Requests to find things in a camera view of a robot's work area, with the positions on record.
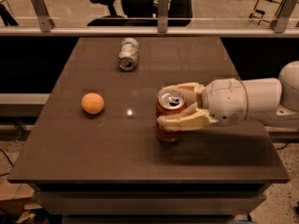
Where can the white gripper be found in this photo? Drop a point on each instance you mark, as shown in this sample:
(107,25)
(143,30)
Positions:
(224,101)

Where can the red coke can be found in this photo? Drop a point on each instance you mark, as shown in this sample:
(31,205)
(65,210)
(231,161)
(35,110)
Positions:
(169,102)

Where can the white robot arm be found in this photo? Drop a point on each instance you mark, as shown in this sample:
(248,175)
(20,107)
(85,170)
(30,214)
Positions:
(273,101)

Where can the green white can lying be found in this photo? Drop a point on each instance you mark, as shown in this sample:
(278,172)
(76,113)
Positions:
(128,55)

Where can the orange fruit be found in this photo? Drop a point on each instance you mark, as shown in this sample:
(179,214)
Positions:
(92,103)

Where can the black office chair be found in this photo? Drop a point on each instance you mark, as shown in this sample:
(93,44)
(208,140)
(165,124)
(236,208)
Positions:
(143,13)

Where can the wooden chair background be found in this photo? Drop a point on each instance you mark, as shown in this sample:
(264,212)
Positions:
(265,10)

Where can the middle metal rail bracket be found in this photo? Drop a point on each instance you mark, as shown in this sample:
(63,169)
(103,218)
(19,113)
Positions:
(162,16)

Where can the left metal rail bracket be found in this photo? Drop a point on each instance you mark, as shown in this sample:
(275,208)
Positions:
(46,24)

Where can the glass barrier rail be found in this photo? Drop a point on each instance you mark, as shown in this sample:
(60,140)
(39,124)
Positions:
(142,31)

